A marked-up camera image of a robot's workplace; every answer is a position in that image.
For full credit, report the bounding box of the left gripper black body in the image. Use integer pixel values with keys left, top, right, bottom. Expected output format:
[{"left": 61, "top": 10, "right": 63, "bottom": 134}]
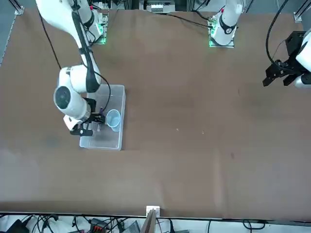
[{"left": 285, "top": 31, "right": 307, "bottom": 76}]

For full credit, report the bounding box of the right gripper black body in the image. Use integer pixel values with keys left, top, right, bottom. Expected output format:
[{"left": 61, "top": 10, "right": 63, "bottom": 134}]
[{"left": 85, "top": 98, "right": 98, "bottom": 123}]

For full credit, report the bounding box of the blue mesh pencil holder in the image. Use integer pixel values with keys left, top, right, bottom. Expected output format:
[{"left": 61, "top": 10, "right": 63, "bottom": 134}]
[{"left": 106, "top": 109, "right": 121, "bottom": 133}]

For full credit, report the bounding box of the clear plastic box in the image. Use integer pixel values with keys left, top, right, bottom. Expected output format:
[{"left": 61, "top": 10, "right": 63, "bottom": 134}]
[{"left": 79, "top": 84, "right": 127, "bottom": 151}]

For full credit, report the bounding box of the white socket box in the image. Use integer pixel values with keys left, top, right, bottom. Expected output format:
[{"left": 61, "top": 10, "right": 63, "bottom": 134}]
[{"left": 146, "top": 205, "right": 161, "bottom": 217}]

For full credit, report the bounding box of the black orange power device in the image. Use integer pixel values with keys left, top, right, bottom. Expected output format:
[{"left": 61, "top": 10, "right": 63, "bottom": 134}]
[{"left": 89, "top": 217, "right": 108, "bottom": 233}]

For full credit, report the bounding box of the grey flat pad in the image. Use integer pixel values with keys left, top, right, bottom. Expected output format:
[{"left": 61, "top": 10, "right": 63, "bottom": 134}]
[{"left": 125, "top": 220, "right": 141, "bottom": 233}]

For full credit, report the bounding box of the grey upright board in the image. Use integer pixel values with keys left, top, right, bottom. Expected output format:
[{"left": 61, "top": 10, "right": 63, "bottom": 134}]
[{"left": 140, "top": 209, "right": 157, "bottom": 233}]

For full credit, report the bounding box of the white circuit breaker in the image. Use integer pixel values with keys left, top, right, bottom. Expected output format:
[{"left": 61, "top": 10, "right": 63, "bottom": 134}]
[{"left": 150, "top": 2, "right": 164, "bottom": 13}]

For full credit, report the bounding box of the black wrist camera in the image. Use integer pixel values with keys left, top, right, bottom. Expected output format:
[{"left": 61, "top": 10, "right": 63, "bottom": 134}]
[{"left": 69, "top": 123, "right": 94, "bottom": 137}]

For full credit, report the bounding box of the thin black cable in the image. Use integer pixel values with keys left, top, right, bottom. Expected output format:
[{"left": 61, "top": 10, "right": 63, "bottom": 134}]
[
  {"left": 37, "top": 9, "right": 62, "bottom": 69},
  {"left": 116, "top": 9, "right": 211, "bottom": 28},
  {"left": 242, "top": 219, "right": 267, "bottom": 230},
  {"left": 97, "top": 72, "right": 112, "bottom": 111}
]

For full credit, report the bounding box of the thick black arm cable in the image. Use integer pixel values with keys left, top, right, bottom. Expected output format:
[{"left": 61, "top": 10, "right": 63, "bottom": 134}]
[
  {"left": 265, "top": 0, "right": 293, "bottom": 65},
  {"left": 71, "top": 0, "right": 101, "bottom": 93}
]

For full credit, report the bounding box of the aluminium frame post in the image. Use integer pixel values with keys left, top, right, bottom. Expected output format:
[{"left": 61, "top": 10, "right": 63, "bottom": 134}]
[
  {"left": 293, "top": 0, "right": 311, "bottom": 23},
  {"left": 9, "top": 0, "right": 25, "bottom": 16}
]

